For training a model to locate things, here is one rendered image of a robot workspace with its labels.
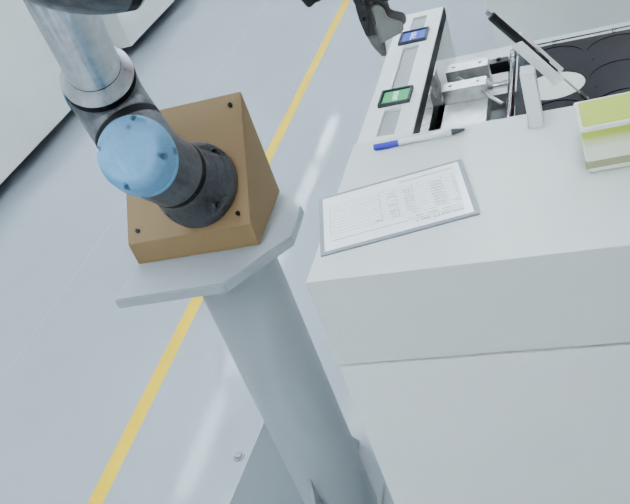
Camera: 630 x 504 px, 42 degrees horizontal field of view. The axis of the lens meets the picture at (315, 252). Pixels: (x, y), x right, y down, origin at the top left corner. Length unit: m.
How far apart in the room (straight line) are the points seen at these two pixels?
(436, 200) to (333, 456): 0.83
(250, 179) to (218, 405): 1.13
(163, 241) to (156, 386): 1.20
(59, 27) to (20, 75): 3.60
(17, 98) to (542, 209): 3.92
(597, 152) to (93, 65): 0.71
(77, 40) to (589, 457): 0.90
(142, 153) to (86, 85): 0.13
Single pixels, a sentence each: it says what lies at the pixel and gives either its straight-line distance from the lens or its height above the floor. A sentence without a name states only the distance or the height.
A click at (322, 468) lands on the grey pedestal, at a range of 1.80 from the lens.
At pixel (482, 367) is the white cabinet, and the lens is 1.08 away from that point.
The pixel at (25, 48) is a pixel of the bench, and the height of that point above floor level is 0.52.
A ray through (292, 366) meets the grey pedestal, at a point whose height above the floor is 0.53.
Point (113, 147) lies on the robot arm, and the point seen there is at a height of 1.10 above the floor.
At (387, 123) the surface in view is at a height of 0.96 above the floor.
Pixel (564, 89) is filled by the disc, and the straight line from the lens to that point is 1.46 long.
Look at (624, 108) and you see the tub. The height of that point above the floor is 1.03.
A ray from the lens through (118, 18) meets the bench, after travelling 5.75.
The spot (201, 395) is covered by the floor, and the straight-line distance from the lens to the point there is 2.51.
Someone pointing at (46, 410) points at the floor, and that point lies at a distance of 2.81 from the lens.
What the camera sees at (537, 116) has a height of 0.98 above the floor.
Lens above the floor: 1.54
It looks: 32 degrees down
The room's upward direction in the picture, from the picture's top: 21 degrees counter-clockwise
